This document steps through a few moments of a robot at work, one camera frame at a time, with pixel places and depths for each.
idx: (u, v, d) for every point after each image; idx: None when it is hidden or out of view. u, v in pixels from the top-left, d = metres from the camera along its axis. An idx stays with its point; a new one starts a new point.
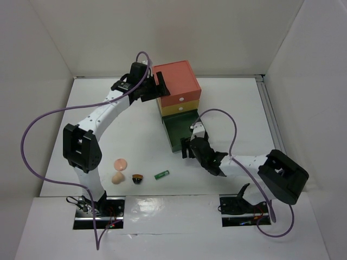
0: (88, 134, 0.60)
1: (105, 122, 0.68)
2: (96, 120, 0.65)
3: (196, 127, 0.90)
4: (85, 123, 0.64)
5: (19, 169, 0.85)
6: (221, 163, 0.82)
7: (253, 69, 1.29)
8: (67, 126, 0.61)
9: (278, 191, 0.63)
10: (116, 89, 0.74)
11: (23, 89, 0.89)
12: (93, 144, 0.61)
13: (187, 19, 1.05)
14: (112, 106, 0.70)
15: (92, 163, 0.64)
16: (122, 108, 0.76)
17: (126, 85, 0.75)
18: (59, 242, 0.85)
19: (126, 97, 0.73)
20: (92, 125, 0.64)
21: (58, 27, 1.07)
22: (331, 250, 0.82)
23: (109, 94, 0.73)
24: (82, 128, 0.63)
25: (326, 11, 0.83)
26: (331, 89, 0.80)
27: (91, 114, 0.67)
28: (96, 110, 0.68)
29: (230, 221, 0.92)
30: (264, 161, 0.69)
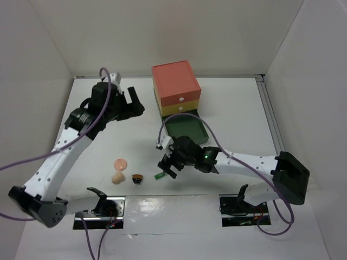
0: (36, 202, 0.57)
1: (59, 175, 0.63)
2: (44, 180, 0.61)
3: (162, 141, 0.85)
4: (33, 183, 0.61)
5: (19, 168, 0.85)
6: (217, 161, 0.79)
7: (253, 69, 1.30)
8: (12, 192, 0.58)
9: (289, 195, 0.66)
10: (71, 128, 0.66)
11: (23, 88, 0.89)
12: (42, 211, 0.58)
13: (188, 19, 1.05)
14: (63, 155, 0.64)
15: (53, 220, 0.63)
16: (84, 147, 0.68)
17: (83, 120, 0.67)
18: (59, 242, 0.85)
19: (81, 139, 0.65)
20: (40, 187, 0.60)
21: (58, 27, 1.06)
22: (331, 250, 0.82)
23: (63, 136, 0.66)
24: (29, 192, 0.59)
25: (326, 11, 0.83)
26: (331, 89, 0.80)
27: (40, 171, 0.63)
28: (46, 162, 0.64)
29: (230, 221, 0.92)
30: (275, 164, 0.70)
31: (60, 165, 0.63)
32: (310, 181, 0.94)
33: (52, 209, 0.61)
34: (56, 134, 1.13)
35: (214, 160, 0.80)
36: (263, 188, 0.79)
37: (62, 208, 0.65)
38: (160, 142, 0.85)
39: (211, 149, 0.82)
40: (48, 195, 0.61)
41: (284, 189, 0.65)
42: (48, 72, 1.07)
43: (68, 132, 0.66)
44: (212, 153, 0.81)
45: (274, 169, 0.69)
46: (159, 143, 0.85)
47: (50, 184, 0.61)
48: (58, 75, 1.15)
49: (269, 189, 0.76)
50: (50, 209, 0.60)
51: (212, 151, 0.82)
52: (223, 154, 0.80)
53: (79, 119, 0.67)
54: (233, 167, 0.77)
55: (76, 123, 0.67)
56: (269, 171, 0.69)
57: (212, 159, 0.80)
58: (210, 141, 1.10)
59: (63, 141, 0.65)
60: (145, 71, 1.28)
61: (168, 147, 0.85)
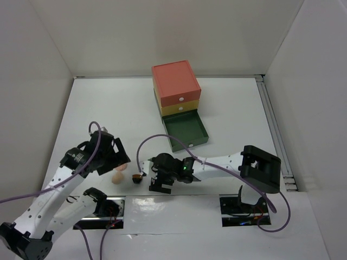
0: (23, 241, 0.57)
1: (50, 212, 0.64)
2: (34, 216, 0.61)
3: (144, 167, 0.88)
4: (24, 220, 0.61)
5: (19, 168, 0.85)
6: (194, 170, 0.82)
7: (253, 69, 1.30)
8: (1, 227, 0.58)
9: (263, 187, 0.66)
10: (65, 167, 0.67)
11: (23, 88, 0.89)
12: (31, 248, 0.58)
13: (188, 19, 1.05)
14: (57, 192, 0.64)
15: (38, 257, 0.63)
16: (77, 184, 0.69)
17: (78, 159, 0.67)
18: (59, 242, 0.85)
19: (75, 177, 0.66)
20: (30, 224, 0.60)
21: (58, 27, 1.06)
22: (332, 250, 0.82)
23: (56, 175, 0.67)
24: (18, 228, 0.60)
25: (326, 11, 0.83)
26: (331, 89, 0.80)
27: (31, 207, 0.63)
28: (38, 199, 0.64)
29: (230, 221, 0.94)
30: (241, 158, 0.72)
31: (53, 202, 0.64)
32: (310, 181, 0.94)
33: (38, 247, 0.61)
34: (56, 134, 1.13)
35: (192, 170, 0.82)
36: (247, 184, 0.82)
37: (48, 246, 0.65)
38: (143, 169, 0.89)
39: (188, 160, 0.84)
40: (37, 232, 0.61)
41: (255, 181, 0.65)
42: (48, 72, 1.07)
43: (62, 172, 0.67)
44: (190, 164, 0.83)
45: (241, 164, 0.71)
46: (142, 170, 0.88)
47: (40, 221, 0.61)
48: (58, 75, 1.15)
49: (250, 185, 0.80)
50: (36, 247, 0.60)
51: (190, 162, 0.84)
52: (198, 162, 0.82)
53: (74, 158, 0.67)
54: (209, 171, 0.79)
55: (71, 161, 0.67)
56: (238, 168, 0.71)
57: (191, 170, 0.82)
58: (209, 140, 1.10)
59: (57, 179, 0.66)
60: (145, 71, 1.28)
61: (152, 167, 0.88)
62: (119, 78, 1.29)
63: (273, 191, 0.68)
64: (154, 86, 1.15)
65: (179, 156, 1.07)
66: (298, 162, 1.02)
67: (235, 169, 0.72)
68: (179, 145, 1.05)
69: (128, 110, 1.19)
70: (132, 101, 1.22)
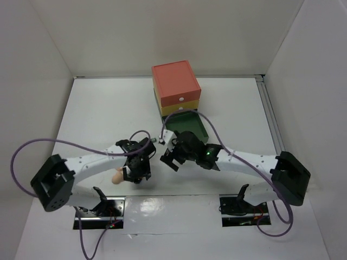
0: (68, 174, 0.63)
1: (91, 170, 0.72)
2: (84, 163, 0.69)
3: (165, 136, 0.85)
4: (73, 161, 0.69)
5: (19, 168, 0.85)
6: (218, 158, 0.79)
7: (253, 69, 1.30)
8: (55, 156, 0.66)
9: (288, 195, 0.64)
10: (119, 147, 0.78)
11: (23, 88, 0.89)
12: (68, 186, 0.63)
13: (188, 19, 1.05)
14: (107, 158, 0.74)
15: (54, 203, 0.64)
16: (116, 165, 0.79)
17: (129, 147, 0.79)
18: (59, 242, 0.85)
19: (124, 156, 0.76)
20: (78, 167, 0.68)
21: (58, 27, 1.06)
22: (331, 250, 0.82)
23: (111, 147, 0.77)
24: (66, 164, 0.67)
25: (326, 11, 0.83)
26: (331, 89, 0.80)
27: (83, 157, 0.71)
28: (91, 154, 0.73)
29: (230, 221, 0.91)
30: (275, 162, 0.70)
31: (100, 164, 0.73)
32: (310, 181, 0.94)
33: (64, 195, 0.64)
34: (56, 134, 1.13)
35: (216, 157, 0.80)
36: (263, 188, 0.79)
37: (65, 200, 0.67)
38: (162, 137, 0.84)
39: (214, 146, 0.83)
40: (77, 177, 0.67)
41: (283, 188, 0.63)
42: (48, 72, 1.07)
43: (116, 148, 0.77)
44: (214, 150, 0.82)
45: (274, 167, 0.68)
46: (161, 138, 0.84)
47: (85, 170, 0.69)
48: (58, 75, 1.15)
49: (269, 188, 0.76)
50: (64, 192, 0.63)
51: (214, 148, 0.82)
52: (224, 151, 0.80)
53: (127, 146, 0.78)
54: (233, 163, 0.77)
55: (124, 145, 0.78)
56: (269, 170, 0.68)
57: (214, 156, 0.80)
58: (210, 141, 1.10)
59: (110, 150, 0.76)
60: (145, 71, 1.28)
61: (172, 141, 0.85)
62: (119, 78, 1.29)
63: (294, 202, 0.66)
64: (154, 86, 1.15)
65: None
66: None
67: (265, 170, 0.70)
68: None
69: (128, 110, 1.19)
70: (132, 100, 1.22)
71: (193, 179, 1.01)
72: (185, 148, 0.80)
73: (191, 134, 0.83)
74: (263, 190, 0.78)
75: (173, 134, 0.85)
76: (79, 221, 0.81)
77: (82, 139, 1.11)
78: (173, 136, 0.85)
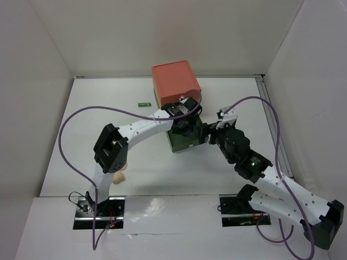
0: (122, 141, 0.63)
1: (141, 137, 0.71)
2: (134, 130, 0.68)
3: (227, 116, 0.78)
4: (124, 129, 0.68)
5: (19, 169, 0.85)
6: (264, 176, 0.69)
7: (253, 69, 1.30)
8: (108, 125, 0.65)
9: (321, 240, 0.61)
10: (165, 111, 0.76)
11: (23, 88, 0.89)
12: (123, 151, 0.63)
13: (188, 19, 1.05)
14: (154, 124, 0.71)
15: (114, 167, 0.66)
16: (162, 130, 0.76)
17: (175, 110, 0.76)
18: (59, 243, 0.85)
19: (171, 121, 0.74)
20: (129, 134, 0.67)
21: (58, 27, 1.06)
22: (331, 250, 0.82)
23: (156, 112, 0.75)
24: (120, 133, 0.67)
25: (326, 11, 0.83)
26: (331, 89, 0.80)
27: (133, 124, 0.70)
28: (139, 121, 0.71)
29: (230, 221, 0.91)
30: (326, 209, 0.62)
31: (148, 130, 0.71)
32: (310, 181, 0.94)
33: (123, 158, 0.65)
34: (56, 134, 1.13)
35: (262, 173, 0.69)
36: (284, 209, 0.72)
37: (123, 163, 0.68)
38: (225, 114, 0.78)
39: (261, 158, 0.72)
40: (129, 144, 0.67)
41: (323, 235, 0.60)
42: (48, 72, 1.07)
43: (161, 113, 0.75)
44: (259, 163, 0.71)
45: (324, 215, 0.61)
46: (223, 114, 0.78)
47: (135, 137, 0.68)
48: (58, 75, 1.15)
49: (293, 214, 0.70)
50: (122, 156, 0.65)
51: (261, 162, 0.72)
52: (273, 170, 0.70)
53: (173, 110, 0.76)
54: (278, 189, 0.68)
55: (169, 110, 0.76)
56: (317, 216, 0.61)
57: (258, 169, 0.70)
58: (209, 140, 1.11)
59: (157, 115, 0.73)
60: (145, 71, 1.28)
61: (225, 123, 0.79)
62: (119, 78, 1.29)
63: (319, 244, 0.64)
64: (154, 86, 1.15)
65: (180, 156, 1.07)
66: (298, 162, 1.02)
67: (312, 213, 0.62)
68: (179, 145, 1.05)
69: (128, 110, 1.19)
70: (133, 100, 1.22)
71: (193, 179, 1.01)
72: (231, 147, 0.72)
73: (242, 133, 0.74)
74: (283, 213, 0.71)
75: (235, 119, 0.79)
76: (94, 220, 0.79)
77: (82, 139, 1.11)
78: (230, 121, 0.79)
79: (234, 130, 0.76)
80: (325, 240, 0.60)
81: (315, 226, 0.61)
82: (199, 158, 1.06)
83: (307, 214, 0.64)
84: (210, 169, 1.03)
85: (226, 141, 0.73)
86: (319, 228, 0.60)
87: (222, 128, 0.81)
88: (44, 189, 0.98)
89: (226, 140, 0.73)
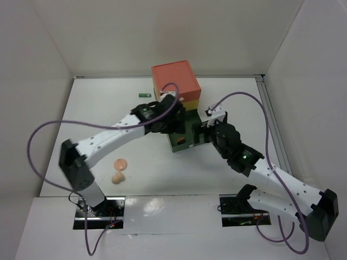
0: (79, 159, 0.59)
1: (107, 149, 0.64)
2: (95, 145, 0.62)
3: (215, 112, 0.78)
4: (85, 144, 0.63)
5: (19, 169, 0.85)
6: (256, 168, 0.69)
7: (253, 69, 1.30)
8: (66, 142, 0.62)
9: (315, 229, 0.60)
10: (135, 115, 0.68)
11: (23, 88, 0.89)
12: (82, 170, 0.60)
13: (188, 19, 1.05)
14: (121, 134, 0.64)
15: (79, 185, 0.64)
16: (137, 136, 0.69)
17: (146, 114, 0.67)
18: (59, 242, 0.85)
19: (141, 127, 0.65)
20: (89, 150, 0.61)
21: (57, 27, 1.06)
22: (331, 250, 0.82)
23: (125, 118, 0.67)
24: (78, 149, 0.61)
25: (326, 11, 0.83)
26: (331, 89, 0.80)
27: (95, 137, 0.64)
28: (103, 132, 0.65)
29: (230, 221, 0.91)
30: (318, 199, 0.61)
31: (114, 142, 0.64)
32: (310, 181, 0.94)
33: (86, 175, 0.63)
34: (56, 134, 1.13)
35: (253, 166, 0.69)
36: (281, 205, 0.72)
37: (89, 179, 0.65)
38: (212, 110, 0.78)
39: (252, 151, 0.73)
40: (91, 160, 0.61)
41: (316, 225, 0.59)
42: (48, 72, 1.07)
43: (130, 119, 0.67)
44: (252, 156, 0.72)
45: (316, 203, 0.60)
46: (211, 111, 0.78)
47: (97, 152, 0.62)
48: (58, 75, 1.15)
49: (288, 208, 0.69)
50: (85, 174, 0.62)
51: (253, 155, 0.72)
52: (264, 162, 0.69)
53: (143, 114, 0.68)
54: (270, 181, 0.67)
55: (141, 113, 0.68)
56: (310, 205, 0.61)
57: (250, 162, 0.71)
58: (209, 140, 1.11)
59: (124, 122, 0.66)
60: (145, 71, 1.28)
61: (216, 119, 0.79)
62: (119, 78, 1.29)
63: (314, 236, 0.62)
64: (154, 86, 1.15)
65: (180, 156, 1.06)
66: (298, 162, 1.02)
67: (304, 203, 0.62)
68: (179, 145, 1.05)
69: (128, 110, 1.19)
70: (133, 100, 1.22)
71: (193, 179, 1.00)
72: (222, 141, 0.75)
73: (233, 128, 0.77)
74: (279, 208, 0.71)
75: (224, 115, 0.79)
76: (84, 222, 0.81)
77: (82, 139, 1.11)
78: (219, 117, 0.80)
79: (225, 125, 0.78)
80: (318, 229, 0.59)
81: (308, 215, 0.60)
82: (199, 158, 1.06)
83: (299, 204, 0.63)
84: (210, 169, 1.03)
85: (217, 135, 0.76)
86: (311, 216, 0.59)
87: (213, 124, 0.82)
88: (44, 189, 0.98)
89: (217, 134, 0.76)
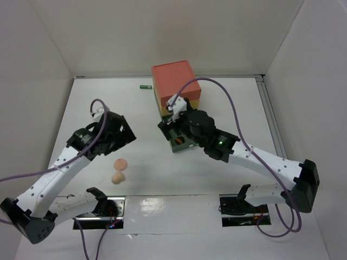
0: (24, 216, 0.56)
1: (53, 192, 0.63)
2: (37, 195, 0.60)
3: (175, 106, 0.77)
4: (25, 196, 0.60)
5: (19, 169, 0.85)
6: (233, 151, 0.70)
7: (253, 69, 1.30)
8: (6, 200, 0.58)
9: (302, 201, 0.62)
10: (71, 146, 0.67)
11: (23, 89, 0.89)
12: (32, 225, 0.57)
13: (188, 19, 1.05)
14: (61, 172, 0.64)
15: (38, 236, 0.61)
16: (82, 166, 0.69)
17: (84, 140, 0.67)
18: (59, 242, 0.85)
19: (81, 157, 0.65)
20: (32, 202, 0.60)
21: (57, 27, 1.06)
22: (331, 250, 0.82)
23: (61, 154, 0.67)
24: (19, 205, 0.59)
25: (326, 11, 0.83)
26: (331, 89, 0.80)
27: (34, 186, 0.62)
28: (41, 178, 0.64)
29: (230, 221, 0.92)
30: (299, 171, 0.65)
31: (57, 182, 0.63)
32: None
33: (40, 227, 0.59)
34: (56, 134, 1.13)
35: (231, 150, 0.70)
36: (269, 190, 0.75)
37: (50, 226, 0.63)
38: (172, 106, 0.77)
39: (227, 135, 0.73)
40: (37, 212, 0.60)
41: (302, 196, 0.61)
42: (48, 72, 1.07)
43: (68, 151, 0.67)
44: (227, 140, 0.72)
45: (297, 176, 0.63)
46: (171, 107, 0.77)
47: (42, 200, 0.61)
48: (58, 75, 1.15)
49: (275, 192, 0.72)
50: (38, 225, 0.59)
51: (229, 139, 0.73)
52: (241, 144, 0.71)
53: (82, 140, 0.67)
54: (251, 162, 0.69)
55: (79, 141, 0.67)
56: (292, 179, 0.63)
57: (228, 147, 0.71)
58: None
59: (63, 158, 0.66)
60: (145, 71, 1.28)
61: (179, 113, 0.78)
62: (119, 78, 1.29)
63: (302, 209, 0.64)
64: (154, 86, 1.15)
65: (180, 156, 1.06)
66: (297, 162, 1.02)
67: (287, 177, 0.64)
68: (179, 145, 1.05)
69: (128, 110, 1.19)
70: (132, 101, 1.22)
71: (192, 179, 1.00)
72: (196, 130, 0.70)
73: (204, 115, 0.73)
74: (268, 193, 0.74)
75: (185, 105, 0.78)
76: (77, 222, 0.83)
77: None
78: (182, 109, 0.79)
79: (196, 113, 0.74)
80: (304, 201, 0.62)
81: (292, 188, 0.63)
82: (199, 158, 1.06)
83: (282, 180, 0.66)
84: (209, 169, 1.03)
85: (190, 124, 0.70)
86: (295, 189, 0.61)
87: (179, 118, 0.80)
88: None
89: (191, 123, 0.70)
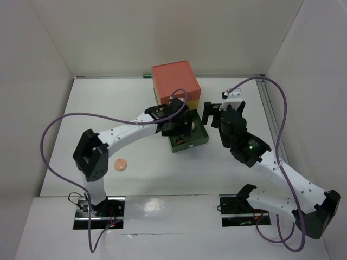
0: (102, 147, 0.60)
1: (123, 142, 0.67)
2: (115, 136, 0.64)
3: (232, 96, 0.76)
4: (105, 134, 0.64)
5: (20, 168, 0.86)
6: (262, 161, 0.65)
7: (253, 69, 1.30)
8: (88, 131, 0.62)
9: (313, 228, 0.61)
10: (148, 114, 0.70)
11: (23, 88, 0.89)
12: (104, 157, 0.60)
13: (187, 19, 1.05)
14: (136, 129, 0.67)
15: (95, 175, 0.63)
16: (148, 133, 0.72)
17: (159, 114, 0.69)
18: (59, 242, 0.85)
19: (154, 125, 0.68)
20: (110, 141, 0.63)
21: (57, 28, 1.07)
22: (331, 250, 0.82)
23: (140, 116, 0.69)
24: (100, 138, 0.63)
25: (326, 11, 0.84)
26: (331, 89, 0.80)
27: (115, 129, 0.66)
28: (122, 125, 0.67)
29: (230, 221, 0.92)
30: (322, 199, 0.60)
31: (132, 135, 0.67)
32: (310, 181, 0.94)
33: (103, 165, 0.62)
34: None
35: (259, 157, 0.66)
36: (278, 201, 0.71)
37: (104, 169, 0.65)
38: (229, 93, 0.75)
39: (259, 141, 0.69)
40: (111, 149, 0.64)
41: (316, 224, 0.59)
42: (49, 73, 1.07)
43: (146, 116, 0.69)
44: (259, 147, 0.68)
45: (320, 204, 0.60)
46: (227, 93, 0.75)
47: (116, 143, 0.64)
48: (58, 75, 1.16)
49: (285, 207, 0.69)
50: (103, 163, 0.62)
51: (259, 145, 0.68)
52: (271, 155, 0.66)
53: (157, 113, 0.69)
54: (275, 175, 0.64)
55: (153, 114, 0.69)
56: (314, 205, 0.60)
57: (256, 154, 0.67)
58: (209, 141, 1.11)
59: (141, 119, 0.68)
60: (145, 71, 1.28)
61: (229, 105, 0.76)
62: (119, 78, 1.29)
63: (310, 233, 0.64)
64: (154, 86, 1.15)
65: (180, 156, 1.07)
66: (298, 162, 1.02)
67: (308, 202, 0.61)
68: (179, 146, 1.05)
69: (128, 110, 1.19)
70: (132, 100, 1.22)
71: (193, 179, 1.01)
72: (227, 129, 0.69)
73: (238, 115, 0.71)
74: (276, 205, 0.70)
75: (239, 103, 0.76)
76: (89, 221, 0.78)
77: None
78: (235, 104, 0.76)
79: (231, 112, 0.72)
80: (315, 228, 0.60)
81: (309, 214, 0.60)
82: (199, 158, 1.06)
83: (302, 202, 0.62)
84: (210, 169, 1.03)
85: (222, 122, 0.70)
86: (313, 216, 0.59)
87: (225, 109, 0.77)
88: (45, 189, 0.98)
89: (222, 121, 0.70)
